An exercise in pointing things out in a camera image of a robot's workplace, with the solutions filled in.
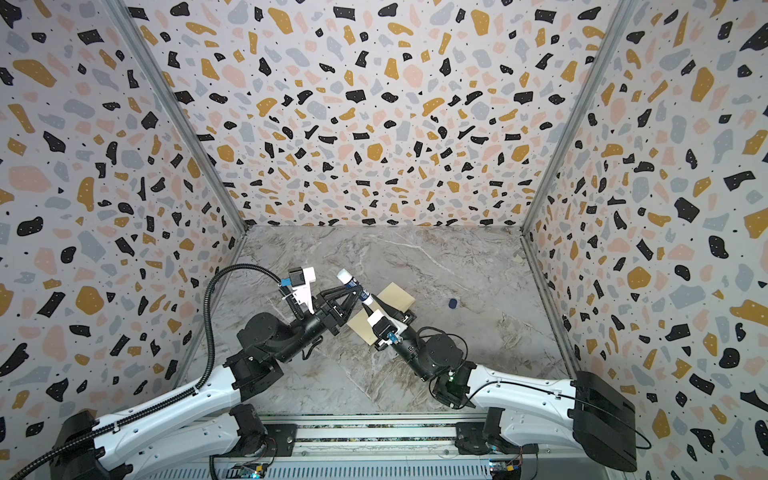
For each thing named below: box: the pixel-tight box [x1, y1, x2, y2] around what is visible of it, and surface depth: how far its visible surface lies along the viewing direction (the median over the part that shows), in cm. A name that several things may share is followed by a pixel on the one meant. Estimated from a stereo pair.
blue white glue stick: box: [336, 268, 374, 306], surface depth 62 cm
